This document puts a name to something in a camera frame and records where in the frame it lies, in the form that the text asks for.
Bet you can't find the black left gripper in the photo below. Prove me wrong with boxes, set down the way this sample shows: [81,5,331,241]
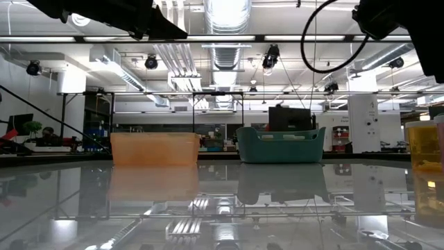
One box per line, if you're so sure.
[100,0,188,40]

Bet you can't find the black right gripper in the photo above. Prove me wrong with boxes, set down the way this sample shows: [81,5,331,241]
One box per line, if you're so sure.
[411,34,444,84]

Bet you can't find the wide orange pill bottle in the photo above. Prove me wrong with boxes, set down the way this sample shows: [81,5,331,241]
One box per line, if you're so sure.
[404,120,442,172]

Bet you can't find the orange translucent plastic bin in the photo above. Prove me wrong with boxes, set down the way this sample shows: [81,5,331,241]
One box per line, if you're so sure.
[110,131,202,166]

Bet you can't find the teal plastic bin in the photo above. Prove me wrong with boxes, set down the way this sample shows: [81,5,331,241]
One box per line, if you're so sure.
[235,126,327,164]

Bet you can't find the white room column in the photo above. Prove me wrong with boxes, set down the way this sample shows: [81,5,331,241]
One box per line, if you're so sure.
[348,93,379,154]

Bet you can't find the black background table rack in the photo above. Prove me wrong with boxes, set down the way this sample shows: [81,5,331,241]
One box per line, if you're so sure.
[57,90,116,153]

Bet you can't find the black background monitor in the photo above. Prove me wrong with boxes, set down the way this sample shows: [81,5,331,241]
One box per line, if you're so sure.
[268,106,313,132]

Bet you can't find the person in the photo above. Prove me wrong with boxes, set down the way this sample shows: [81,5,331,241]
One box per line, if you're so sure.
[36,126,62,147]

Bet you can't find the small green background tree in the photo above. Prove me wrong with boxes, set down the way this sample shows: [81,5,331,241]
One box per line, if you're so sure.
[23,120,43,139]

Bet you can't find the dark angled background monitor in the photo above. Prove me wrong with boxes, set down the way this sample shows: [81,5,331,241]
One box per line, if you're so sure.
[7,112,35,137]

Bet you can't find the red background object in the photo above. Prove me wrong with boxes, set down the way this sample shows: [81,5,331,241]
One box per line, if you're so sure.
[0,128,17,142]

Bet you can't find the white glossy table sheet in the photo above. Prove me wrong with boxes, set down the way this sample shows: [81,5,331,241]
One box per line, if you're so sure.
[0,160,444,250]

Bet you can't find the silver ceiling air duct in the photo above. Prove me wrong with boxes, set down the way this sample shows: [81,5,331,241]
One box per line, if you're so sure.
[203,0,253,70]

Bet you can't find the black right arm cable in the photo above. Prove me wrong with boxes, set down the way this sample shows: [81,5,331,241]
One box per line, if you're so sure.
[300,0,369,74]

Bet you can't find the black aluminium table frame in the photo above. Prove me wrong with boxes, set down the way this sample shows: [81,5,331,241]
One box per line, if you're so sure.
[0,151,444,168]

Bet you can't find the thin black cable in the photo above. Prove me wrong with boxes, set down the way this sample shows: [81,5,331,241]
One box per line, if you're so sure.
[0,81,112,154]

